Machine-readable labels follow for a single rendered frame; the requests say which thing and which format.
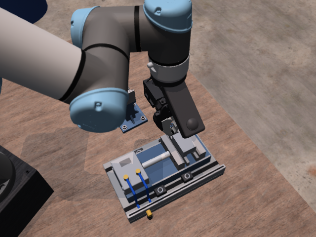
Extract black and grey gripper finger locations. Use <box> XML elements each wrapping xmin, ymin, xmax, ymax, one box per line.
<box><xmin>171</xmin><ymin>116</ymin><xmax>178</xmax><ymax>136</ymax></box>
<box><xmin>153</xmin><ymin>110</ymin><xmax>173</xmax><ymax>136</ymax></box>

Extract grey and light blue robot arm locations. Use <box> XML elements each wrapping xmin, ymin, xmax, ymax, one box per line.
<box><xmin>0</xmin><ymin>0</ymin><xmax>205</xmax><ymax>139</ymax></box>

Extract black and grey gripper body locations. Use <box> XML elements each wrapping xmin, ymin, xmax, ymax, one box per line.
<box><xmin>143</xmin><ymin>74</ymin><xmax>187</xmax><ymax>119</ymax></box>

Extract grey flat bar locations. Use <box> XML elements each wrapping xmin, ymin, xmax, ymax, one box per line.
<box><xmin>191</xmin><ymin>152</ymin><xmax>199</xmax><ymax>161</ymax></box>
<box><xmin>169</xmin><ymin>136</ymin><xmax>190</xmax><ymax>166</ymax></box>

